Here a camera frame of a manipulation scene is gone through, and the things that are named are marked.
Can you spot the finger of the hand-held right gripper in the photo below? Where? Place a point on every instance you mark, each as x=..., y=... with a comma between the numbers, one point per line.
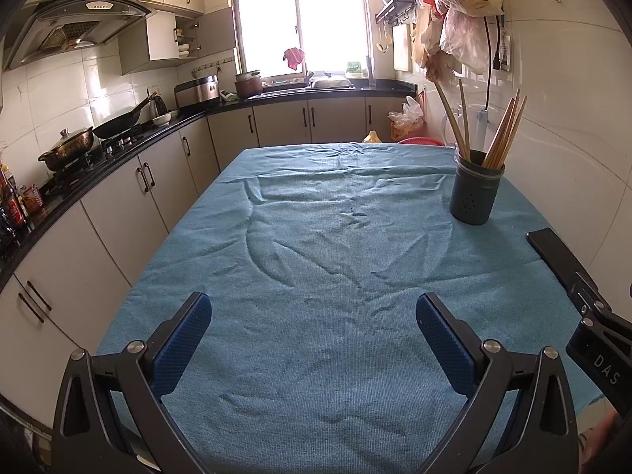
x=602, y=350

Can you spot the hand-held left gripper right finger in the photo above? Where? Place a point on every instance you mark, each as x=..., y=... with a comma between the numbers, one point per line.
x=444, y=340

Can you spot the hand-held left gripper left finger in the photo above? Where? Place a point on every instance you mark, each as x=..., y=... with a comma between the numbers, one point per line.
x=182, y=340

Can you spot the dark grey utensil holder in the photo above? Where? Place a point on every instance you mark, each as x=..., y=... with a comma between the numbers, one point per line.
x=474, y=197

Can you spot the bunch of wooden chopsticks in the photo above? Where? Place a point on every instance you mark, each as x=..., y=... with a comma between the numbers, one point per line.
x=499, y=143

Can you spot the hanging kitchen utensils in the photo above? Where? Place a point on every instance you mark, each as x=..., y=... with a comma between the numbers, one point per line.
x=384, y=39

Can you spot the beige base cabinets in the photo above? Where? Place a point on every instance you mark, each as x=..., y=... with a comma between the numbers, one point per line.
x=128, y=217

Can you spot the blue table cloth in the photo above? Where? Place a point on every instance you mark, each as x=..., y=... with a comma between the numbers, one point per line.
x=316, y=266

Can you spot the red plastic basin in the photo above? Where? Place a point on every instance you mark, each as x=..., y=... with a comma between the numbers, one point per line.
x=419, y=141

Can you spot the gas stove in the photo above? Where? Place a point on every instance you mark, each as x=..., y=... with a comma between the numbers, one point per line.
x=113, y=145

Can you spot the black kitchen countertop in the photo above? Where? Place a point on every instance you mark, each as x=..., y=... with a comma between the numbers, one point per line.
x=163, y=131

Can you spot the clear glass pitcher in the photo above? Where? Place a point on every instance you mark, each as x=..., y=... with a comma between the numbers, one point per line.
x=478, y=128

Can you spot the yellow plastic bag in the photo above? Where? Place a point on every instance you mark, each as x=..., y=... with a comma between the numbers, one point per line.
x=373, y=137

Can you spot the condiment bottles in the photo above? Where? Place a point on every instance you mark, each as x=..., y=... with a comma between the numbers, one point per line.
x=15, y=202

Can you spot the white bowl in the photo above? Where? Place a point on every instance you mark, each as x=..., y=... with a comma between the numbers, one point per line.
x=162, y=119

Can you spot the lidded cooking pot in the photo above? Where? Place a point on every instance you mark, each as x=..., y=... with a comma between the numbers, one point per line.
x=66, y=150

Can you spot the black wok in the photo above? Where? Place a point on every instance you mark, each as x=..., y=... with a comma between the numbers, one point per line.
x=118, y=126

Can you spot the orange bin with bag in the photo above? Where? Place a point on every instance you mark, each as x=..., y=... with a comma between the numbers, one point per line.
x=407, y=118

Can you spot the steel kettle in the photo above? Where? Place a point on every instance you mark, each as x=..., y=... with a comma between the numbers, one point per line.
x=158, y=105

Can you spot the small white gadget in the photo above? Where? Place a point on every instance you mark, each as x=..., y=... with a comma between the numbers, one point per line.
x=228, y=95

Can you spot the silver rice cooker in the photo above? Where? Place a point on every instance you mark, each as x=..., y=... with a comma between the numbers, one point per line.
x=197, y=91

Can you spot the brown cooking pot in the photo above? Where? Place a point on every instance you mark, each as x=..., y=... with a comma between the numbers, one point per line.
x=248, y=86

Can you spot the metal pot lid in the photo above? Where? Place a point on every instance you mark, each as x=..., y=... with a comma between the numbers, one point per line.
x=331, y=82

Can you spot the black power plug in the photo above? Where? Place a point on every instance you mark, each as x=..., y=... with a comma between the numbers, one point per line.
x=495, y=63

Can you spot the small green plant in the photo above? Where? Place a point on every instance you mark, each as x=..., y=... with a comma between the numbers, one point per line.
x=354, y=69

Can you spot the white cutting board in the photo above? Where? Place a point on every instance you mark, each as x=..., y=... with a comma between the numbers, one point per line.
x=402, y=48

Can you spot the clear hanging plastic bags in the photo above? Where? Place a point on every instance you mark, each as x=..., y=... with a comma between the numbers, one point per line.
x=459, y=39

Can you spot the pink cloth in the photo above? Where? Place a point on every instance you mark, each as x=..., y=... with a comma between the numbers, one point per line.
x=295, y=58

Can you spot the steel range hood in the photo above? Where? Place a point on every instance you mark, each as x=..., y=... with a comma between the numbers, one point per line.
x=74, y=24

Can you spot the kitchen window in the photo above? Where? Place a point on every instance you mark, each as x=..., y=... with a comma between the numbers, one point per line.
x=296, y=19

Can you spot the white wall socket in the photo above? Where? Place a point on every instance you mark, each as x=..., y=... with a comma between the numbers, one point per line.
x=504, y=52

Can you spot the open wall cabinet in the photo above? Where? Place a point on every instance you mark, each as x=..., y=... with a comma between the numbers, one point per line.
x=163, y=39

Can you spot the black wall rack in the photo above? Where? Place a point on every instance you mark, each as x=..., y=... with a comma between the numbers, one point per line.
x=395, y=5

